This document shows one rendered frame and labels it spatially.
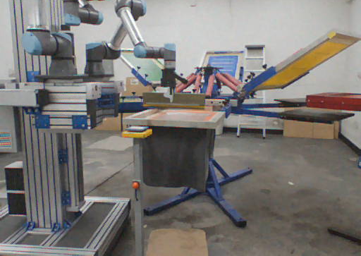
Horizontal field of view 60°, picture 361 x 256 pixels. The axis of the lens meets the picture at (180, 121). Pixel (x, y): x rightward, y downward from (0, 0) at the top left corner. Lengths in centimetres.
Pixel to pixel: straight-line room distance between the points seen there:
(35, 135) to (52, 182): 32
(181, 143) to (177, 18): 504
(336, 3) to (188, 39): 282
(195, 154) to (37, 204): 112
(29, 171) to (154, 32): 510
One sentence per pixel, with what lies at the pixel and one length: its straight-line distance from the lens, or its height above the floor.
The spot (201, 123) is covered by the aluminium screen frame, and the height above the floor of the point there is 98.
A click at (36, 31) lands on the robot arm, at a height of 148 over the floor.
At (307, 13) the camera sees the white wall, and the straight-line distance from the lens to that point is 662.
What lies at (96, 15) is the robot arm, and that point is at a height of 156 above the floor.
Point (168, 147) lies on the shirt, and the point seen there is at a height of 80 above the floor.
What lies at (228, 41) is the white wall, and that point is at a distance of 656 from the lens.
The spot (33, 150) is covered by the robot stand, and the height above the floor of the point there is 77.
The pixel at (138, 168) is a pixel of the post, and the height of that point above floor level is 74.
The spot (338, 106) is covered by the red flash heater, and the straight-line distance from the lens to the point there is 242.
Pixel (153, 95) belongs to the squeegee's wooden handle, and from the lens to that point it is 202.
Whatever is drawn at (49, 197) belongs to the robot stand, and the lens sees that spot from 232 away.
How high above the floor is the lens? 129
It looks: 9 degrees down
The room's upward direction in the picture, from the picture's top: straight up
